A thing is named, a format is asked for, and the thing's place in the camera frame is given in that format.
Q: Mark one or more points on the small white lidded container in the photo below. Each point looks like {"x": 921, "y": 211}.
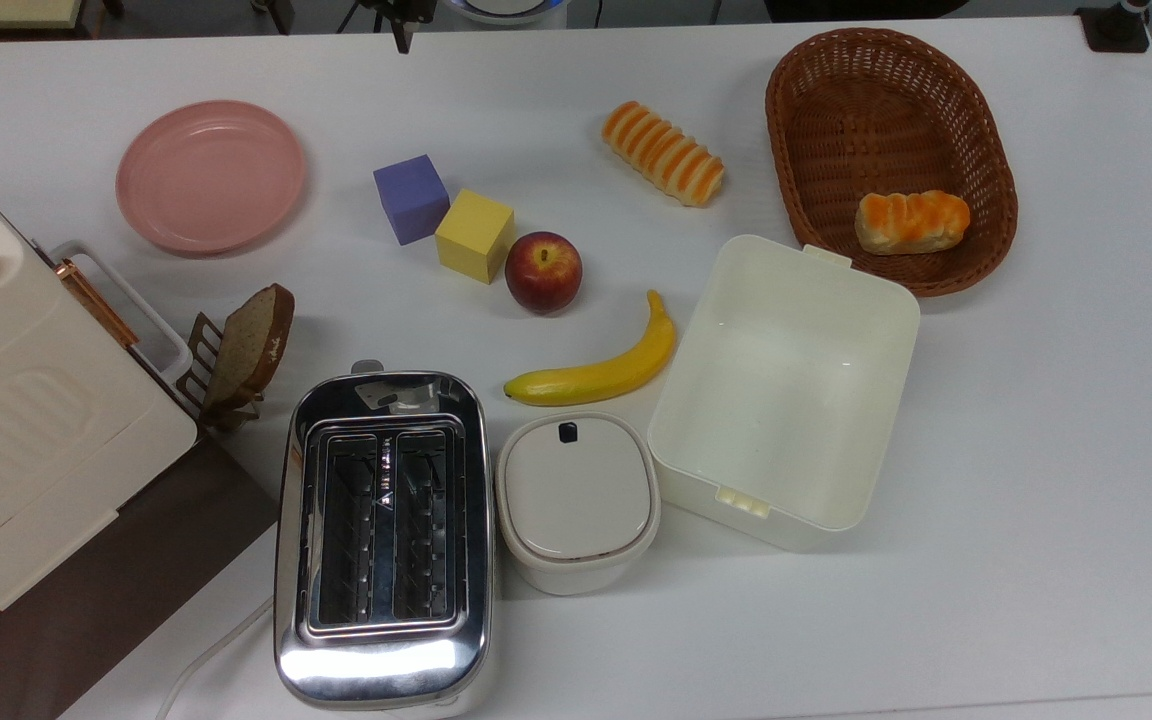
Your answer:
{"x": 576, "y": 490}

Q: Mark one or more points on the robot gripper body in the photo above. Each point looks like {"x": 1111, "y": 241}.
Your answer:
{"x": 404, "y": 10}

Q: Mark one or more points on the red apple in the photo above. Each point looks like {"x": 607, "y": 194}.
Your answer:
{"x": 543, "y": 272}

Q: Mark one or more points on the pink round plate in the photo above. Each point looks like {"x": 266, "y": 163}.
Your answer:
{"x": 211, "y": 175}

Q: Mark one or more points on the brown wicker basket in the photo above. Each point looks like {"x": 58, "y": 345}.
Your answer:
{"x": 836, "y": 150}

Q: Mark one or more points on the long striped bread roll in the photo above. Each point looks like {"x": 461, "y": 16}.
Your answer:
{"x": 663, "y": 152}

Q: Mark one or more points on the yellow foam cube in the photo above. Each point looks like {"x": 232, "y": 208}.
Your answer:
{"x": 476, "y": 235}

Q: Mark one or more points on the purple foam cube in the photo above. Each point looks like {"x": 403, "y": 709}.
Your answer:
{"x": 411, "y": 195}

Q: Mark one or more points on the short glazed bread roll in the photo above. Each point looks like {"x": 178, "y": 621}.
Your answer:
{"x": 911, "y": 222}

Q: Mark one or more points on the beige desk top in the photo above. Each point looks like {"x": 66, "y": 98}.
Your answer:
{"x": 1, "y": 10}

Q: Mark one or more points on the chrome two-slot toaster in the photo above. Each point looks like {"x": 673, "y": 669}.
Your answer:
{"x": 386, "y": 660}

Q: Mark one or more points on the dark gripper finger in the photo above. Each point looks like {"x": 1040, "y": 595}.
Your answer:
{"x": 401, "y": 38}

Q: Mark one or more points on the brown bread slice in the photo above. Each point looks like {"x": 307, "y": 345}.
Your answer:
{"x": 251, "y": 345}

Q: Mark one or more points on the yellow banana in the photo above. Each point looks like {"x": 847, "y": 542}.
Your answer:
{"x": 596, "y": 378}

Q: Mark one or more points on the open cream plastic box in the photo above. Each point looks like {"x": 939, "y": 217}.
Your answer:
{"x": 786, "y": 380}

